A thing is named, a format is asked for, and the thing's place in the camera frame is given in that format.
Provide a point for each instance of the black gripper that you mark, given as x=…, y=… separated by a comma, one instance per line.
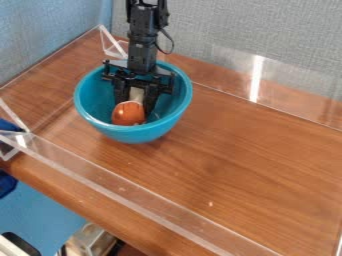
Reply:
x=156, y=82

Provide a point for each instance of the brown cap toy mushroom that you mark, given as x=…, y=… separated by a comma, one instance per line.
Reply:
x=129, y=112

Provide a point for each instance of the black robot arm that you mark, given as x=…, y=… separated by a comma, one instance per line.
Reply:
x=148, y=19

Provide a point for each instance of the blue plastic bowl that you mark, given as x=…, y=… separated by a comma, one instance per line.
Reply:
x=94, y=102

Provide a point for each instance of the clear acrylic back barrier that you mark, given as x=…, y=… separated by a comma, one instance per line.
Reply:
x=281, y=43

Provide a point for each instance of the blue cloth object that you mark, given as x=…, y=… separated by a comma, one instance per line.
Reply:
x=7, y=152

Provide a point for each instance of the clear acrylic front barrier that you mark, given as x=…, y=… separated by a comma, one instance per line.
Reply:
x=214, y=237

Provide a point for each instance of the black and white object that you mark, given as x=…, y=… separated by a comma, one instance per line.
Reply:
x=15, y=246

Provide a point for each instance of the clear acrylic corner bracket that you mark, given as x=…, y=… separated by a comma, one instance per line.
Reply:
x=114, y=48

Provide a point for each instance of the grey metal frame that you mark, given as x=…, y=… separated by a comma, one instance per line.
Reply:
x=90, y=241

